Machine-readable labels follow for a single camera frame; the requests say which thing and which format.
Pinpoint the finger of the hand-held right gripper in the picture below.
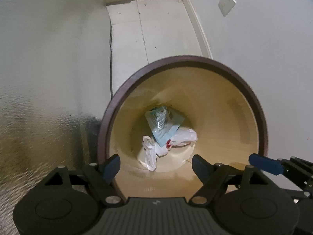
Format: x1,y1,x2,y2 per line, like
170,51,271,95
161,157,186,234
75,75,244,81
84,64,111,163
249,153,313,192

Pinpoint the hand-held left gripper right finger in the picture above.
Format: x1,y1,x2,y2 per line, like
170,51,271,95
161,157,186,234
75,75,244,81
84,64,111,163
189,154,271,205

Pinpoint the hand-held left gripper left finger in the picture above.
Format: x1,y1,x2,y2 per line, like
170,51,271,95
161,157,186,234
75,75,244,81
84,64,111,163
43,154,125,205

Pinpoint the beige bin with brown rim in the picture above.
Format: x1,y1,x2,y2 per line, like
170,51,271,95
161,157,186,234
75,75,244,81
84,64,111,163
98,56,269,199

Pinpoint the white plastic bag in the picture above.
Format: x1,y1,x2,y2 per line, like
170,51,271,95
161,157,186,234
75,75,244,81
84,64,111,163
156,127,198,156

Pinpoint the crumpled white tissue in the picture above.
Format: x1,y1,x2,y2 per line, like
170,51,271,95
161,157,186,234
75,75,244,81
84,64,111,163
142,135,157,171

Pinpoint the light blue packet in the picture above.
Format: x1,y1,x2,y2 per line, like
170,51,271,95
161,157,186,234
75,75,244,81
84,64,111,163
152,124,181,146

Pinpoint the clear printed plastic packet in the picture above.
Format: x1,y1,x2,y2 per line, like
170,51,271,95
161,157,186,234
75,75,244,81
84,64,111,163
145,106,185,135

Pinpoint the silver metallic panel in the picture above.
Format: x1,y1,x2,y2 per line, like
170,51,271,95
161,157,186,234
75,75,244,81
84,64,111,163
0,0,113,226

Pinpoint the white wall outlet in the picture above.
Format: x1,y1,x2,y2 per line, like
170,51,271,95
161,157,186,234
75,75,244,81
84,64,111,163
218,0,237,17

